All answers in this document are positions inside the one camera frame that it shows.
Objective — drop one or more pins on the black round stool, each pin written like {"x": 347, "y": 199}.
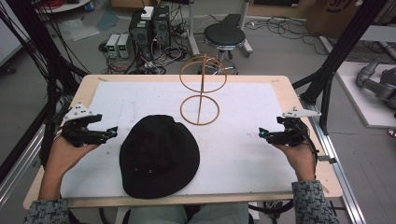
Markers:
{"x": 224, "y": 34}

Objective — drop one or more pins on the white round table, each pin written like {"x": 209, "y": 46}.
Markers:
{"x": 62, "y": 5}

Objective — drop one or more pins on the person's right hand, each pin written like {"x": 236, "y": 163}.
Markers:
{"x": 300, "y": 161}

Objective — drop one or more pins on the grey bench power supply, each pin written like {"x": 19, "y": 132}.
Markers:
{"x": 112, "y": 45}
{"x": 124, "y": 45}

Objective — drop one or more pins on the black metal frame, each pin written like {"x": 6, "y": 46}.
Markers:
{"x": 46, "y": 62}
{"x": 336, "y": 53}

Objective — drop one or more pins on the brown cardboard box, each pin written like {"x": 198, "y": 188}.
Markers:
{"x": 336, "y": 17}

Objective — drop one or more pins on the white floor board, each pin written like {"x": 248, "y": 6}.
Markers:
{"x": 361, "y": 105}

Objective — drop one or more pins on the aluminium rail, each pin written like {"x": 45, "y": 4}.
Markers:
{"x": 18, "y": 174}
{"x": 339, "y": 174}

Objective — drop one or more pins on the person's left hand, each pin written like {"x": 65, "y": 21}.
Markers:
{"x": 63, "y": 155}

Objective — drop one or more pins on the wooden table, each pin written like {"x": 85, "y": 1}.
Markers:
{"x": 314, "y": 186}

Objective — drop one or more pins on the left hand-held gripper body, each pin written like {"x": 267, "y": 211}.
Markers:
{"x": 77, "y": 124}

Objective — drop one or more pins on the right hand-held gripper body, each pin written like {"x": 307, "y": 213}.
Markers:
{"x": 291, "y": 132}

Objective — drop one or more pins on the person's legs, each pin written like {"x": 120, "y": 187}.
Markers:
{"x": 193, "y": 214}

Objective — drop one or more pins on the blue tape roll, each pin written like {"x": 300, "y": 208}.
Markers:
{"x": 89, "y": 6}

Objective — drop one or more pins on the white table mat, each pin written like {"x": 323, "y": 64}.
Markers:
{"x": 236, "y": 155}

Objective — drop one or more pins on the white box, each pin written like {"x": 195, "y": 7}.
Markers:
{"x": 147, "y": 13}

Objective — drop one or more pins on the black computer tower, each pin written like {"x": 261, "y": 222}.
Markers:
{"x": 161, "y": 26}
{"x": 140, "y": 34}

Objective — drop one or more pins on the black bucket hat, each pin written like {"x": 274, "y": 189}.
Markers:
{"x": 158, "y": 158}

